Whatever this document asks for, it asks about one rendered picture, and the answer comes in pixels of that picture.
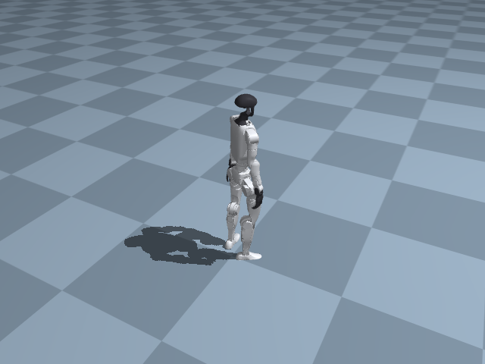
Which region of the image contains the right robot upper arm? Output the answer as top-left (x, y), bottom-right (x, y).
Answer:
top-left (245, 129), bottom-right (260, 169)

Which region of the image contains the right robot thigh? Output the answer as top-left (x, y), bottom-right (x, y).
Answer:
top-left (240, 178), bottom-right (261, 227)

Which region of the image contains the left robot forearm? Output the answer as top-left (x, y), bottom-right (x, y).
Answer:
top-left (230, 146), bottom-right (236, 165)

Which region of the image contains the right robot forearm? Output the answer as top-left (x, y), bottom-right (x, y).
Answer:
top-left (249, 162), bottom-right (263, 193)

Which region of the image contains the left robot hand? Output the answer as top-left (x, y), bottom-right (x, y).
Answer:
top-left (227, 160), bottom-right (235, 182)

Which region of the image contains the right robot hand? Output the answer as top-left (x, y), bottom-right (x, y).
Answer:
top-left (252, 188), bottom-right (263, 209)

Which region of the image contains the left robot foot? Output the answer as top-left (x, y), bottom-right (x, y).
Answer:
top-left (225, 234), bottom-right (240, 249)

